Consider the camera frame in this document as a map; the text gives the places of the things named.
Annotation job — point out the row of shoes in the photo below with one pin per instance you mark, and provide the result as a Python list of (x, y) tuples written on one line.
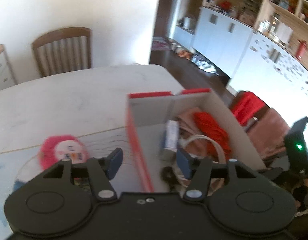
[(199, 60)]

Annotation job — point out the red white cardboard box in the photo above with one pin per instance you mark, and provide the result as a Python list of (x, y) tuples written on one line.
[(153, 132)]

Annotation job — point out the red patterned doormat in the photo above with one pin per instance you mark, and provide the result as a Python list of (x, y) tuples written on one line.
[(160, 44)]

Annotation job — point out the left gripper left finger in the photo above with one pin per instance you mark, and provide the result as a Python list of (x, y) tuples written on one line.
[(101, 172)]

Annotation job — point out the blue white small box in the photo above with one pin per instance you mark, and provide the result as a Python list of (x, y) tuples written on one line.
[(170, 140)]

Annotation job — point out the pink plush toy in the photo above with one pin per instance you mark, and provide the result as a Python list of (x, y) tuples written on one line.
[(60, 147)]

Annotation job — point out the white wall cabinets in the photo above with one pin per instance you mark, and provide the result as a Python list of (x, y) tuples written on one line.
[(262, 46)]

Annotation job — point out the wooden chair far side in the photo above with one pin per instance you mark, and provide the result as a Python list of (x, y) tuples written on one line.
[(63, 50)]

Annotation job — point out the red knotted cloth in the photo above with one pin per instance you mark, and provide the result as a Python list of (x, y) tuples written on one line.
[(210, 128)]

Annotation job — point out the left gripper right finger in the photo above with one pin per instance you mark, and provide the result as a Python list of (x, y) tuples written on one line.
[(198, 172)]

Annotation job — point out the white drawer cabinet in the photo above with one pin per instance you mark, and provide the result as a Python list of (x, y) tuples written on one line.
[(7, 78)]

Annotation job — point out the red cloth on chair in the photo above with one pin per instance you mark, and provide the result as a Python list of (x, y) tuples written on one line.
[(245, 105)]

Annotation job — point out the pink scarf on chair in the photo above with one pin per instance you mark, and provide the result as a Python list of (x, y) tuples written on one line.
[(267, 135)]

